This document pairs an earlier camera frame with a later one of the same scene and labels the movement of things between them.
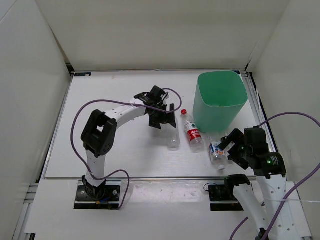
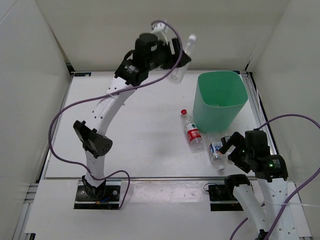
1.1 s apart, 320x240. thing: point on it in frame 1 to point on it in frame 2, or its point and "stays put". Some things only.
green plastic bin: x=219 y=99 stays put
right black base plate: x=222 y=192 stays put
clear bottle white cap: x=172 y=136 to x=177 y=75
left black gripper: x=155 y=122 to x=166 y=48
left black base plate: x=111 y=200 stays put
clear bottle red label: x=194 y=137 stays put
